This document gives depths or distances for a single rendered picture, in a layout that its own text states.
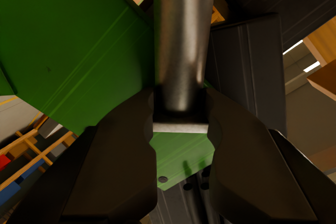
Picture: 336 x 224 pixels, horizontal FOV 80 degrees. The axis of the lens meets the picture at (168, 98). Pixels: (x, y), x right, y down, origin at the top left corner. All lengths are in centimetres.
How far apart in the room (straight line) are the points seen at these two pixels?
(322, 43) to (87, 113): 93
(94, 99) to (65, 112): 3
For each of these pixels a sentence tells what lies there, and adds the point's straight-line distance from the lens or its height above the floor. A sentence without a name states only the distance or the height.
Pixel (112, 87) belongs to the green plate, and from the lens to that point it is 16.
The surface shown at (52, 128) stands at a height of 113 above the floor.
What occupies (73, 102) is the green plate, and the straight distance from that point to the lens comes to 18.
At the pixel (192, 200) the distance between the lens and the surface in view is 22.
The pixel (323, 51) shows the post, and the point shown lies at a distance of 101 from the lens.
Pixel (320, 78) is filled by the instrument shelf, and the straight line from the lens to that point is 73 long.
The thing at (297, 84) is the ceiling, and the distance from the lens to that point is 773.
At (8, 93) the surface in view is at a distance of 19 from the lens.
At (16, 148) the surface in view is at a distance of 593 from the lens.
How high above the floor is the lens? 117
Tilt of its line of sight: 8 degrees up
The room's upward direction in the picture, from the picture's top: 138 degrees clockwise
